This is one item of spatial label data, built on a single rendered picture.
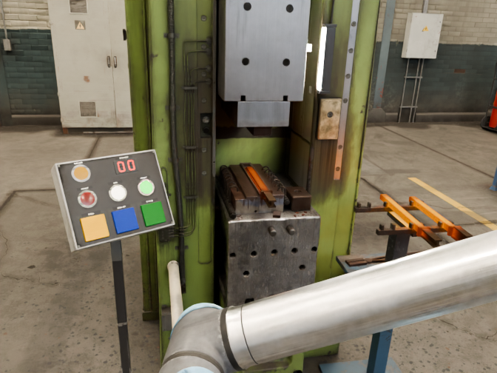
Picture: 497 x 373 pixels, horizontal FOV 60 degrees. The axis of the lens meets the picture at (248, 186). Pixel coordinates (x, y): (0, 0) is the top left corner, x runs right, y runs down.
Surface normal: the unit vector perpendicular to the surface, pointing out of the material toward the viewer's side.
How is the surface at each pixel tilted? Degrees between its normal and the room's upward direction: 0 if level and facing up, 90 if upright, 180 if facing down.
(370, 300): 61
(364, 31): 90
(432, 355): 0
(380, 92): 90
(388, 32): 90
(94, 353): 0
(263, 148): 90
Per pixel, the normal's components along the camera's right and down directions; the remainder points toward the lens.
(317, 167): 0.21, 0.35
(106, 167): 0.54, -0.21
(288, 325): -0.24, -0.18
